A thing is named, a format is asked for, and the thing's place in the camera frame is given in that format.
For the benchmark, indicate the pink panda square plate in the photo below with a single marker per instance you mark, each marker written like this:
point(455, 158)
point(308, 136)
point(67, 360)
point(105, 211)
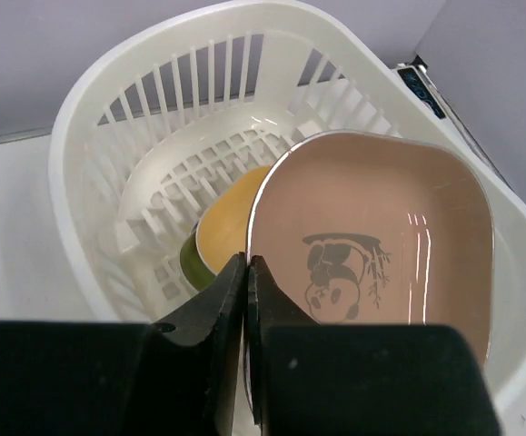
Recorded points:
point(366, 228)

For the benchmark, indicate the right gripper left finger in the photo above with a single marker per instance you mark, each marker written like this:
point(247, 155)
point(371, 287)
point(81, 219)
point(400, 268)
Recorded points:
point(176, 376)

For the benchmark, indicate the white plastic dish bin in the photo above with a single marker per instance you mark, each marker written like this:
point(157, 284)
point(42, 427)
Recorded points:
point(162, 124)

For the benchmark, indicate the yellow panda square plate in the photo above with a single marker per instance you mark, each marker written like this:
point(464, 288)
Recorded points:
point(221, 231)

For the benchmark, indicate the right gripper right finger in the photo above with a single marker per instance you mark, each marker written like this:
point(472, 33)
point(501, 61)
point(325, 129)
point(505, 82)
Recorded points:
point(308, 378)

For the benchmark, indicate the green panda square plate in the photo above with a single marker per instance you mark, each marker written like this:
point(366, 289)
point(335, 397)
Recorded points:
point(193, 268)

